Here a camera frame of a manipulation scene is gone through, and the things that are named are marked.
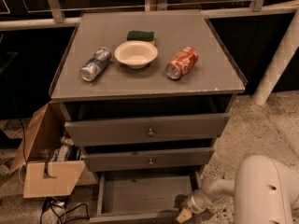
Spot silver white gripper body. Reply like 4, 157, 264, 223
181, 192, 211, 214

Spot white diagonal pole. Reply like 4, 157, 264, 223
251, 9, 299, 105

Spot green sponge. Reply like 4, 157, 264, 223
127, 30, 155, 44

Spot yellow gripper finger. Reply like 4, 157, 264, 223
177, 208, 192, 224

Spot grey drawer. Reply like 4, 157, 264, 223
83, 147, 214, 172
65, 113, 230, 147
90, 167, 199, 224

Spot black cables on floor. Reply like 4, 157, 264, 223
38, 197, 92, 224

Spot grey bottom drawer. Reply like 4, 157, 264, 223
90, 167, 199, 224

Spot grey top drawer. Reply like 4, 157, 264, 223
65, 113, 230, 147

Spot grey drawer cabinet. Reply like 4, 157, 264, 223
49, 10, 248, 191

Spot red soda can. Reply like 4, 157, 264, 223
166, 47, 198, 80

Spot brown cardboard box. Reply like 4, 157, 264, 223
9, 102, 85, 198

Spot white paper bowl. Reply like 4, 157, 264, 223
114, 40, 158, 69

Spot grey middle drawer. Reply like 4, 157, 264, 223
83, 147, 214, 172

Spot bottles inside cardboard box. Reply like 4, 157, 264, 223
40, 135, 82, 162

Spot metal railing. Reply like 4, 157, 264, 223
0, 0, 299, 32

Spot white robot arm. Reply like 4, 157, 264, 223
177, 155, 299, 224

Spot blue silver soda can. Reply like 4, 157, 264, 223
79, 47, 112, 82

